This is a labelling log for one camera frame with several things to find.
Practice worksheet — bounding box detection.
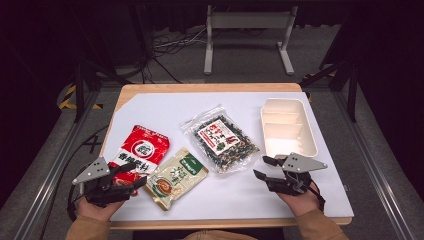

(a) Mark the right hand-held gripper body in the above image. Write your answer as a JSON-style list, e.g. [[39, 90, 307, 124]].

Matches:
[[266, 152, 328, 197]]

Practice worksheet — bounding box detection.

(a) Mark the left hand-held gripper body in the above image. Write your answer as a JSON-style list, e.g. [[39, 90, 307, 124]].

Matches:
[[72, 156, 135, 208]]

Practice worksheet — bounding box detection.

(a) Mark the red and white seasoning packet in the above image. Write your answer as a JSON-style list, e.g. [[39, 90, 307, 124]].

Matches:
[[107, 124, 171, 197]]

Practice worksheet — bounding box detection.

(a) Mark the white divided plastic box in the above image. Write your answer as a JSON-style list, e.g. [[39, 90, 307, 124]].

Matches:
[[259, 97, 319, 158]]

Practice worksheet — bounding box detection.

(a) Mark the beige and green seasoning packet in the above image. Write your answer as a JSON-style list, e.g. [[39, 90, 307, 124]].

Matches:
[[143, 147, 210, 212]]

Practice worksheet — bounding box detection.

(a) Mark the person's left hand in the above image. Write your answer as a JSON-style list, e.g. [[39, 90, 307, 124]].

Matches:
[[77, 198, 126, 223]]

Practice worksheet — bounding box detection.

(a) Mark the person's right hand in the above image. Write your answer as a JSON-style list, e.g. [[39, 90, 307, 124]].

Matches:
[[276, 181, 323, 218]]

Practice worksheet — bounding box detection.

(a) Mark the white table mat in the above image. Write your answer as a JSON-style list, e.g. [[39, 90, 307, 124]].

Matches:
[[101, 91, 355, 222]]

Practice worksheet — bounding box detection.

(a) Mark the clear packet of dried vegetables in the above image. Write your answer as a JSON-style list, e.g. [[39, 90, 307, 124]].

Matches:
[[179, 104, 261, 176]]

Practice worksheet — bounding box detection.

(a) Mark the person's torso tan clothing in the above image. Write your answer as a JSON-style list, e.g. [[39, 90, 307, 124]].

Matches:
[[183, 229, 258, 240]]

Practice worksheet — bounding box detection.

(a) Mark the black metal stand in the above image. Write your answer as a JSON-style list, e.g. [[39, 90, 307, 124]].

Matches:
[[300, 9, 361, 123], [68, 6, 134, 124]]

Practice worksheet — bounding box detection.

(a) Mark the black and yellow hazard tape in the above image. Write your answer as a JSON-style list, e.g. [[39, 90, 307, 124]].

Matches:
[[58, 84, 103, 111]]

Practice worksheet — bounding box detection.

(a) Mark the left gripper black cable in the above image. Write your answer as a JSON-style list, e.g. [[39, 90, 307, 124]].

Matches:
[[67, 184, 85, 222]]

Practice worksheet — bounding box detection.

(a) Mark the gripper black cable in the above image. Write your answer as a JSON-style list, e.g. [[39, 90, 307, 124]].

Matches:
[[308, 181, 327, 213], [67, 184, 85, 222]]

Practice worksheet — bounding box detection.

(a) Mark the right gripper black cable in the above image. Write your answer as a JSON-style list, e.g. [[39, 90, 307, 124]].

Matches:
[[308, 181, 327, 213]]

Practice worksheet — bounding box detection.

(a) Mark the black floor cable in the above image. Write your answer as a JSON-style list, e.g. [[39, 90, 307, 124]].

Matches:
[[39, 124, 110, 240]]

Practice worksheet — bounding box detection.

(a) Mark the aluminium floor rail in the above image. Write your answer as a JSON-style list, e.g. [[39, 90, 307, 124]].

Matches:
[[12, 89, 101, 240], [333, 89, 417, 240]]

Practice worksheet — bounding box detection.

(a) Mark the bundle of floor cables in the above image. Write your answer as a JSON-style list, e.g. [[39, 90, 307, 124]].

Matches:
[[141, 26, 208, 84]]

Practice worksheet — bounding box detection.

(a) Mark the white metal desk frame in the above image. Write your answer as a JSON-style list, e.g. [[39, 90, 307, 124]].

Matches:
[[203, 4, 299, 76]]

